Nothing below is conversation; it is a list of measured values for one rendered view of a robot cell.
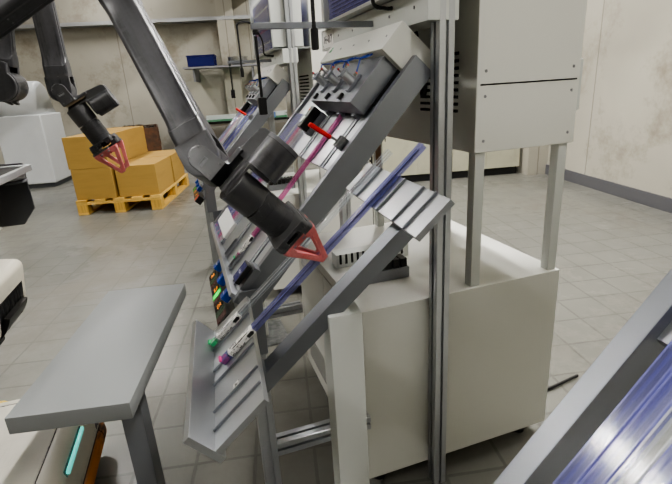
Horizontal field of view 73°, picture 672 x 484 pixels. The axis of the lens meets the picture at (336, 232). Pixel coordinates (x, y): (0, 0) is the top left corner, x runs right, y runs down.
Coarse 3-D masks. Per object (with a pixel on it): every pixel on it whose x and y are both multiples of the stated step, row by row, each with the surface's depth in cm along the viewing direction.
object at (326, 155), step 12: (312, 96) 165; (372, 108) 110; (324, 120) 135; (348, 120) 119; (360, 120) 112; (336, 132) 121; (348, 132) 113; (300, 144) 141; (312, 144) 132; (324, 144) 123; (300, 156) 133; (324, 156) 118; (336, 156) 111; (324, 168) 112
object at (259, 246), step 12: (240, 228) 141; (252, 228) 131; (228, 240) 144; (240, 240) 134; (252, 240) 124; (264, 240) 117; (228, 252) 134; (252, 252) 119; (264, 252) 112; (240, 264) 121
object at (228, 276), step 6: (216, 234) 153; (216, 240) 146; (216, 246) 142; (222, 246) 143; (222, 252) 136; (222, 258) 130; (222, 264) 126; (228, 264) 129; (222, 270) 123; (228, 270) 123; (228, 276) 118; (228, 282) 113; (228, 288) 111; (234, 288) 112; (234, 294) 108
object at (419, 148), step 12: (420, 144) 76; (408, 156) 76; (396, 168) 77; (384, 180) 77; (384, 192) 76; (372, 204) 77; (360, 216) 77; (348, 228) 77; (336, 240) 77; (312, 264) 77; (300, 276) 77; (288, 288) 77; (276, 300) 77; (264, 312) 78; (252, 324) 78; (228, 360) 78
